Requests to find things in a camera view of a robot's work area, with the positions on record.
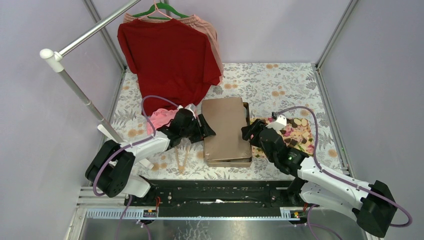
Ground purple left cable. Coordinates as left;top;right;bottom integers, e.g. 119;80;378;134
92;95;181;240

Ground gold chocolate box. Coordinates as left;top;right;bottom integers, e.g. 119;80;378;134
205;101;253;168

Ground pink cloth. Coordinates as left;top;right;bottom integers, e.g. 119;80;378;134
148;108;179;130

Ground red t-shirt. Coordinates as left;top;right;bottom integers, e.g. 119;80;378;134
117;19;221;115

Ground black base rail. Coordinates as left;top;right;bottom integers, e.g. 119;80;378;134
119;177;355;218

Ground beige pink garment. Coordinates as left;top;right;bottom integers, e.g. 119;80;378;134
123;13;224;84

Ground silver clothes rack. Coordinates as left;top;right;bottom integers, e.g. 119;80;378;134
39;0;155;170

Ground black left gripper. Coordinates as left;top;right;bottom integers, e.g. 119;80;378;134
180;114;217;144

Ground green hanger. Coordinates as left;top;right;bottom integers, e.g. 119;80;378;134
132;2;189;19

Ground floral chocolate tray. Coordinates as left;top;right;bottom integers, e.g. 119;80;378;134
250;117;316;159

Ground gold box lid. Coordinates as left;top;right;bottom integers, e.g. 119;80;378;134
201;97;253;168

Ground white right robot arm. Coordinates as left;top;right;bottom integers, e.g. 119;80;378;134
241;115;397;238

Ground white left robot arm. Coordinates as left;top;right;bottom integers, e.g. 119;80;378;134
85;107;216;206

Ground wooden tongs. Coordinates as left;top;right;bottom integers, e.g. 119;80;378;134
174;143;191;175

